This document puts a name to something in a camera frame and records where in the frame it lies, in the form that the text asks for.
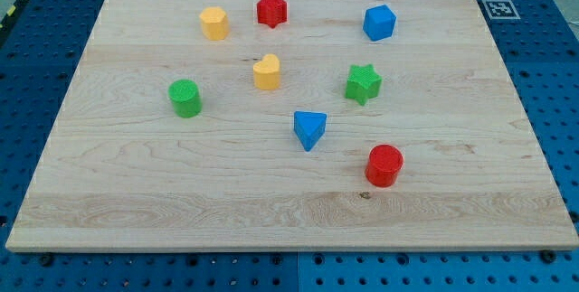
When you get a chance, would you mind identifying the green cylinder block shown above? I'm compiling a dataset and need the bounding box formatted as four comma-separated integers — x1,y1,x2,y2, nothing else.
168,79,203,118

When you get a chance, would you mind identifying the blue cube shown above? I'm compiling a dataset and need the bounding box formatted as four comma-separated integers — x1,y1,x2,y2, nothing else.
363,5,396,42

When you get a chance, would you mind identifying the blue triangle block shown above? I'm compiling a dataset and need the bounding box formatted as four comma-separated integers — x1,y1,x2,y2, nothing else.
293,111,327,152

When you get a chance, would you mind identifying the white fiducial marker tag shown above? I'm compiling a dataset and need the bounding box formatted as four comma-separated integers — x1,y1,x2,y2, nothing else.
482,0,520,20

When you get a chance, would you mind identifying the wooden board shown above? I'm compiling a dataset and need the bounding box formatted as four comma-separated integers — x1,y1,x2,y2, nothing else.
6,0,578,253

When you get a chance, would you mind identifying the red cylinder block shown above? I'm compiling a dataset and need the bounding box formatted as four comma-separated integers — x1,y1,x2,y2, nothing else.
365,145,403,188

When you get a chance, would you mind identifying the yellow black hazard tape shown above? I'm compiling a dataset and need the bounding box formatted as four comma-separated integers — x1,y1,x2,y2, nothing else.
1,0,30,33

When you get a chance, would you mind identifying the green star block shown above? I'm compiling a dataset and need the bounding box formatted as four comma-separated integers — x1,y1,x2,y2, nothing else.
345,64,383,106

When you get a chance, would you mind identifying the yellow hexagon block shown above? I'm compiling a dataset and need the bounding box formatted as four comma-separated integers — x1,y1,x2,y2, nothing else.
199,6,230,41

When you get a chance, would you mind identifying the red star block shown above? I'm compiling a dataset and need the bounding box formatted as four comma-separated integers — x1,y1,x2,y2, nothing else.
256,0,288,28

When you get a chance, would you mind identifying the yellow heart block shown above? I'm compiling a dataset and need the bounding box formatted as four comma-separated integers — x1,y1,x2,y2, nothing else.
252,53,280,90

